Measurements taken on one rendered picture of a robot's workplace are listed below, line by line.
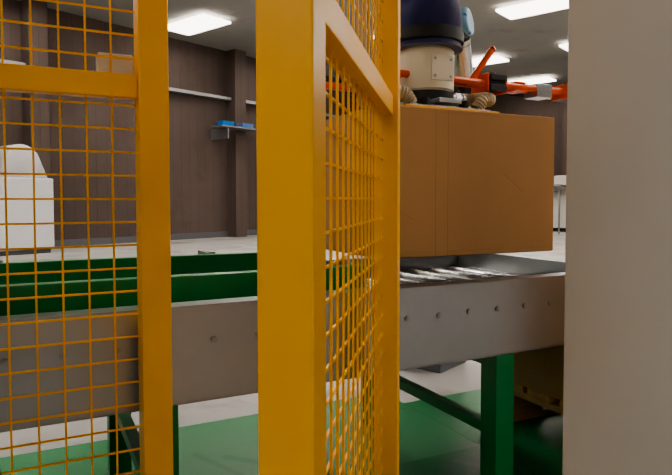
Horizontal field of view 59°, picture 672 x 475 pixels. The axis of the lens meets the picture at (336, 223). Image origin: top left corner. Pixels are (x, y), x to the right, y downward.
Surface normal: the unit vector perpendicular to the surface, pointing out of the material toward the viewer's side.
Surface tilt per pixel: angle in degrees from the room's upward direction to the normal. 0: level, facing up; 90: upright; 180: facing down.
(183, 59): 90
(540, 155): 90
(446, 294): 90
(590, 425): 90
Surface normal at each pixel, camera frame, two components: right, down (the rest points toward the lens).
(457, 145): 0.44, 0.04
